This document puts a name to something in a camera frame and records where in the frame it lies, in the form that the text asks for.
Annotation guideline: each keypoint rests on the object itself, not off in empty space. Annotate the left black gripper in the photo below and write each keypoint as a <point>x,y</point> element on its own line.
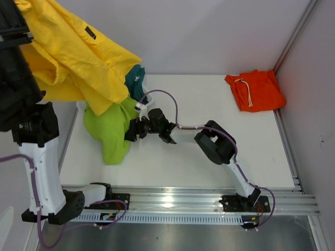
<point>12,25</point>

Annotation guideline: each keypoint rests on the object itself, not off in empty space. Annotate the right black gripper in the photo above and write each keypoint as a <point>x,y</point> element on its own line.
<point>136,128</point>

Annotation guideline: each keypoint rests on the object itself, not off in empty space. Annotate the lime green shorts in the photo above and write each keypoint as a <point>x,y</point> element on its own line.
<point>110,128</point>

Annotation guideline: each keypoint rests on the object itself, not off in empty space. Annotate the yellow shorts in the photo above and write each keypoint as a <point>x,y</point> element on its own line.
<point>73,61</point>

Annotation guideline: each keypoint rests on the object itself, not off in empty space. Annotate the orange shorts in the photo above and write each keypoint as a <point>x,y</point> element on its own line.
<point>256,91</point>

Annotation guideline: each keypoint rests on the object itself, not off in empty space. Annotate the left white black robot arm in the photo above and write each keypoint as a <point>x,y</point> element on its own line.
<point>34,127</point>

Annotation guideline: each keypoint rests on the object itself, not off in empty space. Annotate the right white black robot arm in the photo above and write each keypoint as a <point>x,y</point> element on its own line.
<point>216,143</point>

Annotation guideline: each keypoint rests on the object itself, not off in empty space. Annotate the teal shorts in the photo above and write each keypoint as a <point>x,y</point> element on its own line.
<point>134,80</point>

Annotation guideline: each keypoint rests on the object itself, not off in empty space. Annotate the white plastic bin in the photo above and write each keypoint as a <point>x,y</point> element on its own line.
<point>146,96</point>

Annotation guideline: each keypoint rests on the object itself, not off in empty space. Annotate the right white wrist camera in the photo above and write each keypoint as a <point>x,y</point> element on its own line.
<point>142,109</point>

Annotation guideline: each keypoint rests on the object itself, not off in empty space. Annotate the aluminium mounting rail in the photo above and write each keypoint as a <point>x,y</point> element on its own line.
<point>206,201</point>

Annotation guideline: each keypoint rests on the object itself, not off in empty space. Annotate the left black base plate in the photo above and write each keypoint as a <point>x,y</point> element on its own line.
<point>118,201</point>

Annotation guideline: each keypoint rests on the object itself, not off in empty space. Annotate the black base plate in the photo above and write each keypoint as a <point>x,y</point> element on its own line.
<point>118,201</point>
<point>236,203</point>

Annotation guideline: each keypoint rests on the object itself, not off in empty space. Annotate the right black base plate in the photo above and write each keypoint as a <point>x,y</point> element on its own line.
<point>236,203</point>

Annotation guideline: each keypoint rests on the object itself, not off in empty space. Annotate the white slotted cable duct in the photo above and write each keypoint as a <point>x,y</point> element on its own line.
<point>159,218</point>

